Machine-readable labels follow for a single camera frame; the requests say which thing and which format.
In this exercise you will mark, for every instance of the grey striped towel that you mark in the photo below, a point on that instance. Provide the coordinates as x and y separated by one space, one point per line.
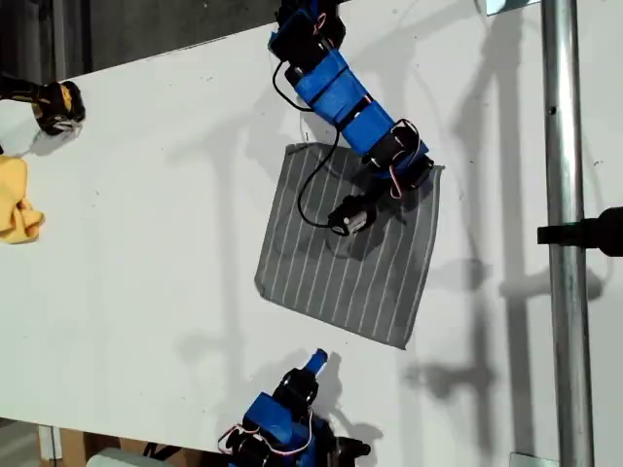
340 277

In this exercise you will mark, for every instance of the black clamp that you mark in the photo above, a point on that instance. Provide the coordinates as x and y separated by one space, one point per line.
584 232

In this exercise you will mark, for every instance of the brown cardboard box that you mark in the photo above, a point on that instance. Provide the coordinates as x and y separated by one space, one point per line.
126 445

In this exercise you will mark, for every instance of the white plastic container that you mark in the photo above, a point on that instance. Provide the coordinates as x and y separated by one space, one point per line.
117 458

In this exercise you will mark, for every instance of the white table leg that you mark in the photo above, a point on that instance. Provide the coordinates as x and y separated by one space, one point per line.
49 442

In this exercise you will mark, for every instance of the yellow cloth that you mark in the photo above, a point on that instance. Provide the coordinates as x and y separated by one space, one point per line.
14 204

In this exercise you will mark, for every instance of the black yellow power tool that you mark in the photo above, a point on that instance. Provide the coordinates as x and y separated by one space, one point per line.
56 107

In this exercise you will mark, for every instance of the black camera box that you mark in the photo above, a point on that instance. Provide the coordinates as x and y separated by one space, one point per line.
353 445
351 216

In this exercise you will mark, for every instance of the steel post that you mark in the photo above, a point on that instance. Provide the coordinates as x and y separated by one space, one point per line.
564 146

